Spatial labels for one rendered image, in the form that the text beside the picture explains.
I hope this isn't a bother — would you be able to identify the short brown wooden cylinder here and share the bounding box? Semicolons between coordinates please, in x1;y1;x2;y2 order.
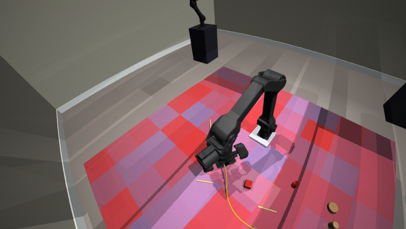
328;221;339;229

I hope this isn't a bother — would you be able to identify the dark brown wooden disc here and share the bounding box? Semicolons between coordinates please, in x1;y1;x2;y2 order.
327;202;338;213

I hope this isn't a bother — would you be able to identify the dark red cylinder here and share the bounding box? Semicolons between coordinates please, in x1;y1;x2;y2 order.
291;181;299;188

